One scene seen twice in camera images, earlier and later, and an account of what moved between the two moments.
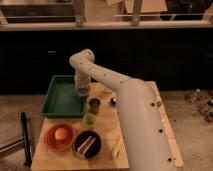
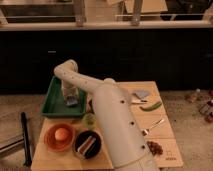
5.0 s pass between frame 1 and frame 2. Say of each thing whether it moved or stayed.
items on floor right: stayed
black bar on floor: stayed
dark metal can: stayed
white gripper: moved
